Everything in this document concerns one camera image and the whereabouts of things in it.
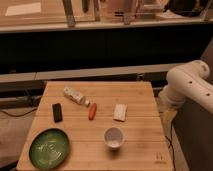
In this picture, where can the white paper sheet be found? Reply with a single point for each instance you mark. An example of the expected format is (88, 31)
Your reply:
(23, 9)

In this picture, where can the black rectangular block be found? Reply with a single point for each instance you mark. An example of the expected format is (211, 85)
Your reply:
(57, 112)

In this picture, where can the green plate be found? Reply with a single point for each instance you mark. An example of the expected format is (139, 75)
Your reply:
(49, 149)

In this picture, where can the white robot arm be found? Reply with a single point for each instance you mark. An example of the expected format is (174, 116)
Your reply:
(188, 81)

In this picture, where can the white sponge block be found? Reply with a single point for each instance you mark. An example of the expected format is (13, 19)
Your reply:
(120, 112)

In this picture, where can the white paper cup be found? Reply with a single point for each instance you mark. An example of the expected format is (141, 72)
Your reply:
(113, 138)

